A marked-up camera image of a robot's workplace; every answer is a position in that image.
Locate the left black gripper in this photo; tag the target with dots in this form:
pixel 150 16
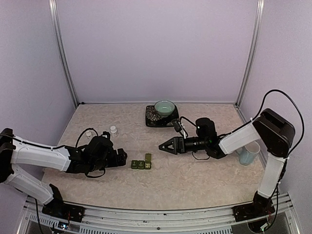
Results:
pixel 115 162

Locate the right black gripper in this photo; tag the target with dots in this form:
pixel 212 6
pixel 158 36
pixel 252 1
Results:
pixel 178 142

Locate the green three-compartment pill box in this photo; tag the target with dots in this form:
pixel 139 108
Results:
pixel 145 164

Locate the white pill bottle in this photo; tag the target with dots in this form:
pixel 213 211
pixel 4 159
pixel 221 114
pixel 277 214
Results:
pixel 89 135
pixel 113 131

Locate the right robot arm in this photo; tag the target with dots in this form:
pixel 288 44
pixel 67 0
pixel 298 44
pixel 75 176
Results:
pixel 276 133

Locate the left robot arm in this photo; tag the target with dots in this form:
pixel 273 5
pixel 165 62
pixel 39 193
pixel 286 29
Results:
pixel 97 155

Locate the black floral square plate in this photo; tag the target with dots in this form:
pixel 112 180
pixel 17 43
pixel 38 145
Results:
pixel 155 120

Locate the celadon green bowl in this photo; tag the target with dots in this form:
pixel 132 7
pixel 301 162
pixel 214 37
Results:
pixel 164 107

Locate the light blue mug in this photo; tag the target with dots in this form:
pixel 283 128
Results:
pixel 248 153

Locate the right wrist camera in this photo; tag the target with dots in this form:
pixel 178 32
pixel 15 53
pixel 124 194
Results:
pixel 178 126

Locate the front aluminium rail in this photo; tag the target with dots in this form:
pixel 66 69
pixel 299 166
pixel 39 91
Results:
pixel 215 220

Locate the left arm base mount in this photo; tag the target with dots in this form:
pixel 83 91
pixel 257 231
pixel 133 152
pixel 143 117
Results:
pixel 58 208

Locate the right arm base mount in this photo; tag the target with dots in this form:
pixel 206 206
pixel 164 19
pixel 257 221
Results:
pixel 251 210

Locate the left aluminium frame post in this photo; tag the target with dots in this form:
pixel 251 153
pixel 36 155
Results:
pixel 61 50

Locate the aluminium frame post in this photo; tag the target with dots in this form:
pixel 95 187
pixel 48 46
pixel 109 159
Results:
pixel 252 52
pixel 61 50

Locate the right aluminium frame post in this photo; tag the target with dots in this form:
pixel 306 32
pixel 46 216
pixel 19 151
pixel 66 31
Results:
pixel 252 52

